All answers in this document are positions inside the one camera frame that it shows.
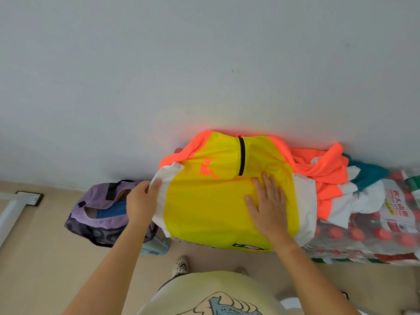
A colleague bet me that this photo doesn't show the person's left hand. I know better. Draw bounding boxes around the person's left hand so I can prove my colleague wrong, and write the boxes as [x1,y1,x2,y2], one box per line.
[126,178,162,227]

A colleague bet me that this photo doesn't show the person's right hand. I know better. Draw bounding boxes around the person's right hand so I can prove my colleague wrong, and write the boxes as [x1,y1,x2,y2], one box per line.
[244,172,295,244]

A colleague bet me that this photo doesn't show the yellow orange white jersey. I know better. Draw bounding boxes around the yellow orange white jersey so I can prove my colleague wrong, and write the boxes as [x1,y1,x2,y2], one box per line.
[152,130,319,252]

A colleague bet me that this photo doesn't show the person's right forearm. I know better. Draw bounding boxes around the person's right forearm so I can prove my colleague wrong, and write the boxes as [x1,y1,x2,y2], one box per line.
[268,230,361,315]

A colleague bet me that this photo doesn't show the person's left forearm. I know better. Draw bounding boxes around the person's left forearm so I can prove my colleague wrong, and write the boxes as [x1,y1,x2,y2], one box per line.
[62,220,153,315]

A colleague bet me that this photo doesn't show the blue cloth item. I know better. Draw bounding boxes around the blue cloth item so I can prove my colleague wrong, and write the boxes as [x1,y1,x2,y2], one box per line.
[95,200,128,221]

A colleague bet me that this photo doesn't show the orange white teal garment pile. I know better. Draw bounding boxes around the orange white teal garment pile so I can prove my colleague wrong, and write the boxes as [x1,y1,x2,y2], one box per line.
[290,142,392,231]

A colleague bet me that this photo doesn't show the light blue plastic stool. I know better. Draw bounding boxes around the light blue plastic stool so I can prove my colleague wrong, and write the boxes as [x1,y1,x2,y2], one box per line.
[140,233,172,257]

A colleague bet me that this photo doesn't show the purple patterned bag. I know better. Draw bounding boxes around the purple patterned bag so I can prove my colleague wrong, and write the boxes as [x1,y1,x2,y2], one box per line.
[64,180,159,248]

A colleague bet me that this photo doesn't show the person's white left shoe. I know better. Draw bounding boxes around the person's white left shoe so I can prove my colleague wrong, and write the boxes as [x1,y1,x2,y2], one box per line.
[172,256,191,278]

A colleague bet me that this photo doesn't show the shrink-wrapped pack of water bottles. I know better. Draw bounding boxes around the shrink-wrapped pack of water bottles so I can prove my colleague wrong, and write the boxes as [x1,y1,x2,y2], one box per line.
[302,169,420,267]

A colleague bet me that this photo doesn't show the person's pale yellow printed shirt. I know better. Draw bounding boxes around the person's pale yellow printed shirt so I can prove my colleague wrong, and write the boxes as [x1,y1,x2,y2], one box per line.
[137,271,290,315]

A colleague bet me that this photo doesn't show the white object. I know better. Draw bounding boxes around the white object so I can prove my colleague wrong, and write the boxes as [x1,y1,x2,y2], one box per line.
[280,297,304,315]

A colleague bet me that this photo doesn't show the white metal frame leg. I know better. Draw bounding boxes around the white metal frame leg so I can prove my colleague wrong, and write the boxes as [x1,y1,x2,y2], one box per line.
[0,191,44,249]

